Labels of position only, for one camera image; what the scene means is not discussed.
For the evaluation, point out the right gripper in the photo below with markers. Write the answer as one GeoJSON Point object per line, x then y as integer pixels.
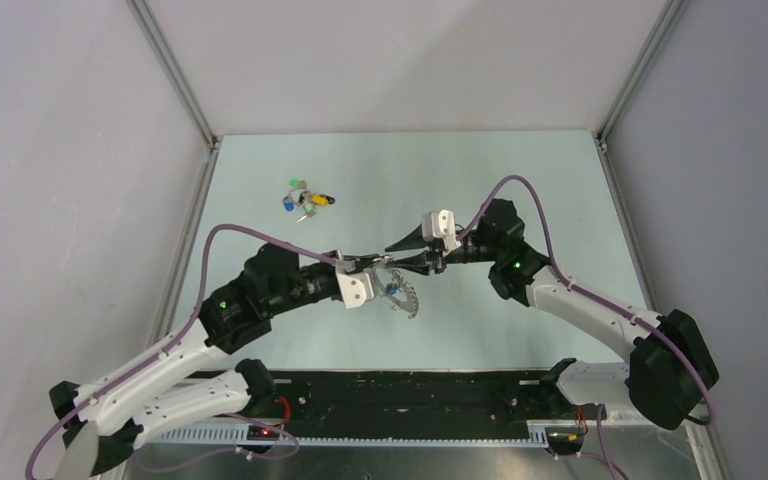
{"type": "Point", "coordinates": [412, 241]}

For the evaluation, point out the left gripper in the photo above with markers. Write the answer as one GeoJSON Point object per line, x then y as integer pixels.
{"type": "Point", "coordinates": [337, 257]}

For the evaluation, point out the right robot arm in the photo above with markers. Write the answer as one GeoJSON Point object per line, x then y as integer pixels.
{"type": "Point", "coordinates": [666, 370]}

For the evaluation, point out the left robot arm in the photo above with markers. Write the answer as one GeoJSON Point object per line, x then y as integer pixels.
{"type": "Point", "coordinates": [107, 421]}

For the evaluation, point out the pile of removed keys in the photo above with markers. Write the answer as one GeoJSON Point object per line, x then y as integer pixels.
{"type": "Point", "coordinates": [300, 198]}

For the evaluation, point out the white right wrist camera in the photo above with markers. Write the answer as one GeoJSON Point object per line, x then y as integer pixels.
{"type": "Point", "coordinates": [440, 232]}

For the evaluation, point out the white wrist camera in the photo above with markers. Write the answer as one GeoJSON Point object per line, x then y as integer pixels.
{"type": "Point", "coordinates": [440, 232]}
{"type": "Point", "coordinates": [355, 289]}

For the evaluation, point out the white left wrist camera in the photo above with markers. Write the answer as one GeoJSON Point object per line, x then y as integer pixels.
{"type": "Point", "coordinates": [355, 289]}

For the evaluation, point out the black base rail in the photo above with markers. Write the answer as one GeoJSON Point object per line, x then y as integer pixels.
{"type": "Point", "coordinates": [415, 401]}

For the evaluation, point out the slotted cable duct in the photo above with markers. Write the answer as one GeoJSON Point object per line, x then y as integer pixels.
{"type": "Point", "coordinates": [243, 434]}

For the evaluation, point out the aluminium corner frame post left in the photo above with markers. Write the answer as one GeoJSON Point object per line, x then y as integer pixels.
{"type": "Point", "coordinates": [158, 42]}

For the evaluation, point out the aluminium corner frame post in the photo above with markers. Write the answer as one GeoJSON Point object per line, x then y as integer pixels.
{"type": "Point", "coordinates": [645, 60]}
{"type": "Point", "coordinates": [158, 42]}

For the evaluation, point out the aluminium corner frame post right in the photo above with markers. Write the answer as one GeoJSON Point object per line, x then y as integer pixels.
{"type": "Point", "coordinates": [645, 60]}

